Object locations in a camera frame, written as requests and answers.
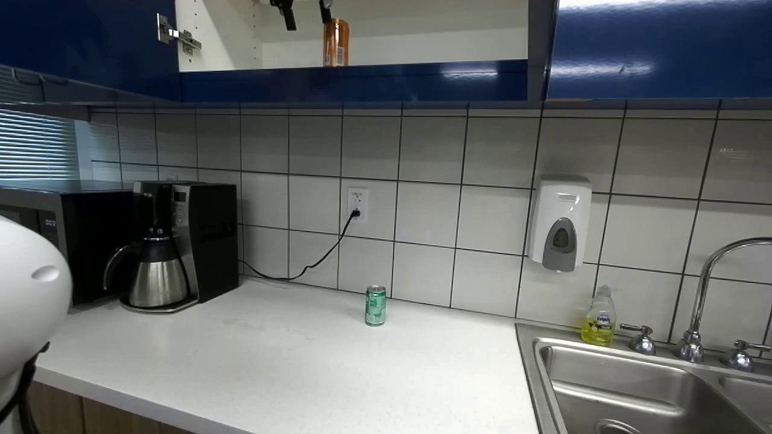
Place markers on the black coffee maker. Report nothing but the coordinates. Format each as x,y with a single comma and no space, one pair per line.
208,241

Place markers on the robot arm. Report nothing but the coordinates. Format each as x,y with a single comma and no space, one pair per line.
27,301

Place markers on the black microwave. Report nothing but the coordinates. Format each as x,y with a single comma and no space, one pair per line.
90,241

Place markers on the window blinds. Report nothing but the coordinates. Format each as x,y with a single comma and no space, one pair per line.
36,144

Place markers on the green soda can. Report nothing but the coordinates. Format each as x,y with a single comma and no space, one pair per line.
375,307

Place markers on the blue wall cabinet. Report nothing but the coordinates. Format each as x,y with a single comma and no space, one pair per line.
362,81

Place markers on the blue cabinet door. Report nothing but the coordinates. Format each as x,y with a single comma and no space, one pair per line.
663,48
84,42

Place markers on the yellow dish soap bottle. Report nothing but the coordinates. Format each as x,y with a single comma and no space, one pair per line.
598,325

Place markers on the white soap dispenser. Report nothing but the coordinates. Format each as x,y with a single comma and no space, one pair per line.
561,211

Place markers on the wooden base cabinet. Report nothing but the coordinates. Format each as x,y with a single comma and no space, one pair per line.
96,419

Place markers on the white wall socket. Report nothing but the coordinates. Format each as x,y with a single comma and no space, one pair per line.
357,199

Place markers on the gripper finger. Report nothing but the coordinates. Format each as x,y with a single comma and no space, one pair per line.
288,15
326,9

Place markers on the steel sink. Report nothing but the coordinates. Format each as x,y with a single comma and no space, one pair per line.
603,386

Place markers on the steel coffee carafe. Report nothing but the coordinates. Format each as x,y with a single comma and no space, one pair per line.
157,277

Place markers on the orange soda can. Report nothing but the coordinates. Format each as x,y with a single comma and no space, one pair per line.
335,43

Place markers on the chrome tap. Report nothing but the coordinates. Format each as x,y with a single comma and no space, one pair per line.
702,289

